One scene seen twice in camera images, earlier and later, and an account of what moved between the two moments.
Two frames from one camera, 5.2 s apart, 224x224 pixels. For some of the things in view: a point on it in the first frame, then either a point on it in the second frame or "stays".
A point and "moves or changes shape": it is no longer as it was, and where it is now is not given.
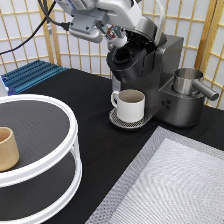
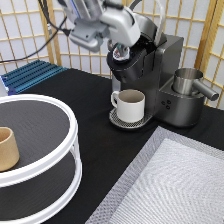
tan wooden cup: (9, 151) stays
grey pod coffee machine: (147, 63) stays
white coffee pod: (117, 41) moves or changes shape
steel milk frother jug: (186, 81) stays
